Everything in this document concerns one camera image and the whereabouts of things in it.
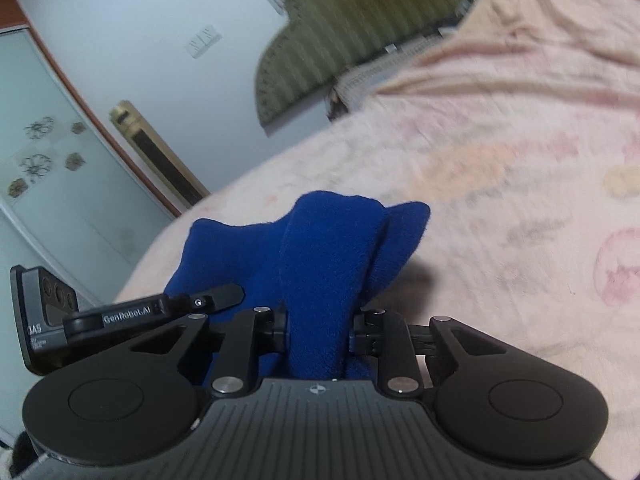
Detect blue knit sweater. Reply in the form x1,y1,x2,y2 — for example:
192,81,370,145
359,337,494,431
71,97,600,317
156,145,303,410
164,191,431,380

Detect frosted glass sliding door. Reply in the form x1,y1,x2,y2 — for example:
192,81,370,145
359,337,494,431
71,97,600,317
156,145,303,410
1,0,178,444

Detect pink floral bed sheet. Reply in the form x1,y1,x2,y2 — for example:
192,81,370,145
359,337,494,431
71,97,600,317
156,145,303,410
120,0,639,479

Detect olive green padded headboard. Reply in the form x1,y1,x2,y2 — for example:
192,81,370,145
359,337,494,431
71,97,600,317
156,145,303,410
255,0,462,126

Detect white wall socket panel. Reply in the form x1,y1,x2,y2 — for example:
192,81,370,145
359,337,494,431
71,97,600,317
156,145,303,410
186,25,222,58

